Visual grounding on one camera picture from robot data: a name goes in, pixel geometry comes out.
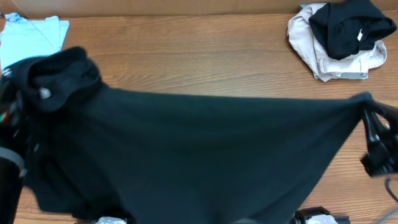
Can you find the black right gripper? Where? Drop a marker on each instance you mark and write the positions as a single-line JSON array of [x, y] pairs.
[[382, 145]]

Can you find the black shirt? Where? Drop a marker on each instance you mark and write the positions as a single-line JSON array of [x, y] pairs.
[[96, 150]]

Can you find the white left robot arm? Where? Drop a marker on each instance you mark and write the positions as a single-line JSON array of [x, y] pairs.
[[13, 172]]

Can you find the light blue t-shirt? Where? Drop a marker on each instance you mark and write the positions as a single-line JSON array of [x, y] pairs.
[[22, 38]]

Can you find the black folded garment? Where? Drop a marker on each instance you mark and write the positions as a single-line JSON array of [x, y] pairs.
[[346, 28]]

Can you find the beige garment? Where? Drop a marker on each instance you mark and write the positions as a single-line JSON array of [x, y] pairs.
[[303, 41]]

